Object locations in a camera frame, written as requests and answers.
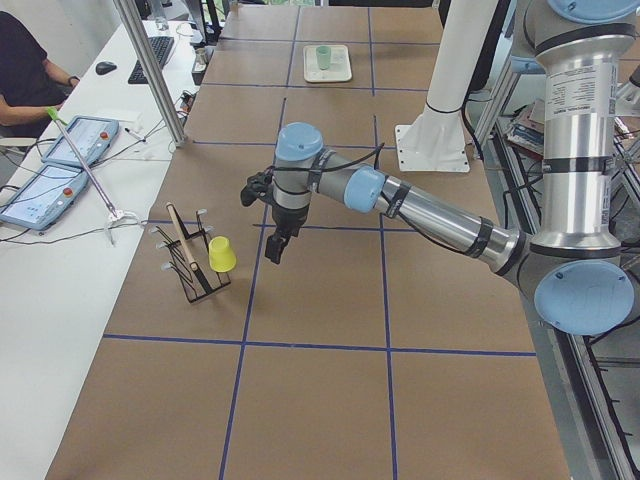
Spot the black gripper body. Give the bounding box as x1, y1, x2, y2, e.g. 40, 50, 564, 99
272, 203, 309, 239

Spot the pale green cup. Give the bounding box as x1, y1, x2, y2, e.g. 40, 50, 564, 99
315, 45, 332, 71

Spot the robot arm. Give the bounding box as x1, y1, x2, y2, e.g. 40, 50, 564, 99
264, 1, 638, 335

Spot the yellow cup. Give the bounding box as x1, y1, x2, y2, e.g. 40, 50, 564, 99
208, 236, 237, 273

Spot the white bear print tray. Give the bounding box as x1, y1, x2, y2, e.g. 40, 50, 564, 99
303, 44, 352, 83

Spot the wooden dowel rod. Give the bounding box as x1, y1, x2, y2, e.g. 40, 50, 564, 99
166, 202, 199, 272

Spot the metal reacher grabber tool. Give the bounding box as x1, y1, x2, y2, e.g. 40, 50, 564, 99
46, 107, 142, 246

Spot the metal can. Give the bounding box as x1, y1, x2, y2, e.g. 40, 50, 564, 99
195, 48, 208, 65

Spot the upper teach pendant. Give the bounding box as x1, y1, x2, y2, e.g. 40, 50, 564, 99
42, 115, 119, 168

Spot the teach pendant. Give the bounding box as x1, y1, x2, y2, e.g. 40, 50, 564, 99
1, 163, 88, 231
42, 115, 119, 168

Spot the black keyboard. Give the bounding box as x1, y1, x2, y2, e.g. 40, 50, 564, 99
127, 35, 176, 85

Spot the lower teach pendant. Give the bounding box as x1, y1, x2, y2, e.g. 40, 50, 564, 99
1, 163, 88, 231

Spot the black computer mouse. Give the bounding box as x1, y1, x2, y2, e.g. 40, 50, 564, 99
95, 61, 117, 76

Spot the seated person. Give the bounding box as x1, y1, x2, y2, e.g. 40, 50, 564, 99
1, 11, 80, 138

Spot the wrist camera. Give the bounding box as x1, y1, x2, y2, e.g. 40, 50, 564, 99
240, 171, 274, 207

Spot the black wire cup rack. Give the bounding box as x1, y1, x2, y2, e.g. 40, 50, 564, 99
150, 202, 231, 304

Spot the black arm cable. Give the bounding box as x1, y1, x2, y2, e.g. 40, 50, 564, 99
259, 142, 481, 256

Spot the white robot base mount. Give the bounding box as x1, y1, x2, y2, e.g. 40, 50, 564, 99
395, 0, 498, 173

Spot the aluminium frame post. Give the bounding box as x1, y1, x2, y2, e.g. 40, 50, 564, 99
114, 1, 199, 148

